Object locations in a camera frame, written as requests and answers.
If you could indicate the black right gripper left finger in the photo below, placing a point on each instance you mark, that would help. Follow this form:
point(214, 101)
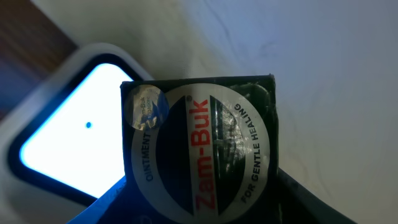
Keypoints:
point(98, 208)

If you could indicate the round green tape measure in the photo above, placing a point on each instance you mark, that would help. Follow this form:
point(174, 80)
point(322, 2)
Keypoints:
point(200, 150)

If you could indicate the white barcode scanner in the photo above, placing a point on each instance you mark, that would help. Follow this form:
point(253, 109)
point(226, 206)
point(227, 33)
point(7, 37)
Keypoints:
point(61, 147)

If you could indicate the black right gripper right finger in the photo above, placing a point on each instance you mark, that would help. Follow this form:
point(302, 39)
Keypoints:
point(299, 206)

